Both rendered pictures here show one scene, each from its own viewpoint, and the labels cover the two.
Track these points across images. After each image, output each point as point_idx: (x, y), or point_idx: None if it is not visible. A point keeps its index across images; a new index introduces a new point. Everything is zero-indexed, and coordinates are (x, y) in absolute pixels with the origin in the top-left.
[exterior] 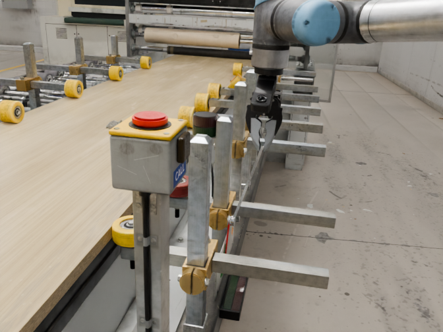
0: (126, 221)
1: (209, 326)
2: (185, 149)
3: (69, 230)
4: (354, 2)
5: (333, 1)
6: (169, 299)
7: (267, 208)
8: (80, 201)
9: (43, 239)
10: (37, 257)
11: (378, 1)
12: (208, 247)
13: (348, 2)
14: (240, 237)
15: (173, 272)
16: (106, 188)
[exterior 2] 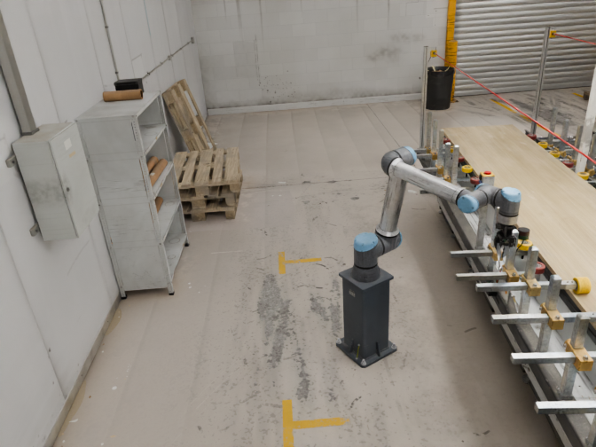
0: (528, 243)
1: (487, 270)
2: (479, 176)
3: (541, 238)
4: (472, 192)
5: (480, 188)
6: (481, 212)
7: (488, 272)
8: (559, 248)
9: (544, 234)
10: (536, 230)
11: (460, 187)
12: (495, 250)
13: (474, 191)
14: (506, 310)
15: (529, 308)
16: (560, 256)
